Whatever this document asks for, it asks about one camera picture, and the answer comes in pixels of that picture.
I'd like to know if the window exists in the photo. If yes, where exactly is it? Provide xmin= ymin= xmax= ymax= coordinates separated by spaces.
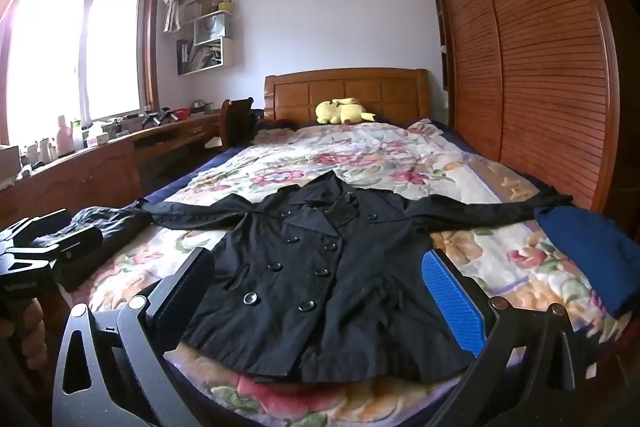
xmin=0 ymin=0 xmax=162 ymax=148

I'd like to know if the pink bottle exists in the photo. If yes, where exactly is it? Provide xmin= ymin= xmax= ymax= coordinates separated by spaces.
xmin=55 ymin=115 xmax=75 ymax=157

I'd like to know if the black coat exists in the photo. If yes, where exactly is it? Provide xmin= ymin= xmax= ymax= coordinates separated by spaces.
xmin=37 ymin=172 xmax=574 ymax=384

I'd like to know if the wooden desk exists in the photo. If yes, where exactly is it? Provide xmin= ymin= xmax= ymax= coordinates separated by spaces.
xmin=0 ymin=109 xmax=227 ymax=235

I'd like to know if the navy bed sheet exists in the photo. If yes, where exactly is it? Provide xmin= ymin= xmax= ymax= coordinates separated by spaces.
xmin=135 ymin=142 xmax=236 ymax=208

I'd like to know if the white wall shelf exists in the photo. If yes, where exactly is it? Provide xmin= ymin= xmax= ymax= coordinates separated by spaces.
xmin=175 ymin=0 xmax=236 ymax=76

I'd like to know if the wooden chair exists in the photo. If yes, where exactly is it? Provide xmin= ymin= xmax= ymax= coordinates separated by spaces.
xmin=219 ymin=98 xmax=256 ymax=151

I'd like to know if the wooden bed headboard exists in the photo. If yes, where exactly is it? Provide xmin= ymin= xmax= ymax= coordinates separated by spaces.
xmin=263 ymin=68 xmax=432 ymax=128

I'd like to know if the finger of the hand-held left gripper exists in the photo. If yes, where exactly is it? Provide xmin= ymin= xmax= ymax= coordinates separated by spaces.
xmin=0 ymin=209 xmax=74 ymax=256
xmin=51 ymin=226 xmax=105 ymax=294

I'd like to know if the wooden slatted wardrobe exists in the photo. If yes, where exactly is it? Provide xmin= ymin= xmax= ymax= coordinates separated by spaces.
xmin=424 ymin=0 xmax=628 ymax=228

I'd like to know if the floral blanket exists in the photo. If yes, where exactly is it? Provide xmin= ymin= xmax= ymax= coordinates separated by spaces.
xmin=82 ymin=117 xmax=632 ymax=427

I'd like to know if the folded blue cloth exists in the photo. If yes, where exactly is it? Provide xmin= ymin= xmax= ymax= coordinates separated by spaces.
xmin=533 ymin=205 xmax=640 ymax=316

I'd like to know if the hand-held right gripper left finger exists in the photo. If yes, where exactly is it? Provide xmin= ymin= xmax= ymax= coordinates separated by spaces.
xmin=52 ymin=248 xmax=216 ymax=427

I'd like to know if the yellow plush toy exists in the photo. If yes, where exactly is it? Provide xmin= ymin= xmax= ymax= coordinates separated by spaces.
xmin=315 ymin=97 xmax=377 ymax=126

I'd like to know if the person's left hand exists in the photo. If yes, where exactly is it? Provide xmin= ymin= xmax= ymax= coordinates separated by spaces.
xmin=0 ymin=299 xmax=49 ymax=390

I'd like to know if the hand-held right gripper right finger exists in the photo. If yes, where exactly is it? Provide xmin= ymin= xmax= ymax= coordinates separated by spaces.
xmin=421 ymin=249 xmax=592 ymax=427

